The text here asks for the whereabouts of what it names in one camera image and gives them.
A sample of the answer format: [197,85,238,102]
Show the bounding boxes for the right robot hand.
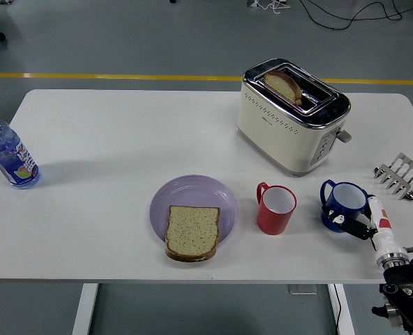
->
[320,195,405,262]

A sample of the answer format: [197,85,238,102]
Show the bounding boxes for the blue enamel mug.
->
[320,179,370,234]

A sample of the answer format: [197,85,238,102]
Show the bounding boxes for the upright bread slice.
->
[263,69,303,106]

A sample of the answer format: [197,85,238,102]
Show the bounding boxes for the flat bread slice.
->
[164,204,221,262]

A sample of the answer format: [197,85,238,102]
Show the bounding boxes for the metal toast rack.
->
[373,151,413,202]

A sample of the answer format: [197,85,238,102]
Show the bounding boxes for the white table leg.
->
[71,283,100,335]
[327,283,356,335]

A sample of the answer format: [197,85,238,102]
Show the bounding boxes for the red enamel mug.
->
[255,181,298,236]

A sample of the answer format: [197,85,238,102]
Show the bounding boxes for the cream and chrome toaster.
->
[236,57,352,177]

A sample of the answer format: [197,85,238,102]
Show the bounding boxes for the purple round plate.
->
[149,174,239,249]

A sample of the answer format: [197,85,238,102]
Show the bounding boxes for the blue-capped water bottle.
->
[0,110,42,190]

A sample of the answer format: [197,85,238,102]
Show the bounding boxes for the thin black table cable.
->
[333,284,343,335]

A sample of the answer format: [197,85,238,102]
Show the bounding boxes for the grey under-table bracket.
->
[288,284,319,296]

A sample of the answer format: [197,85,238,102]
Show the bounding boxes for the black floor cable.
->
[299,0,413,31]

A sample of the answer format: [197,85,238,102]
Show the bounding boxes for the white floor cable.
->
[247,0,291,15]

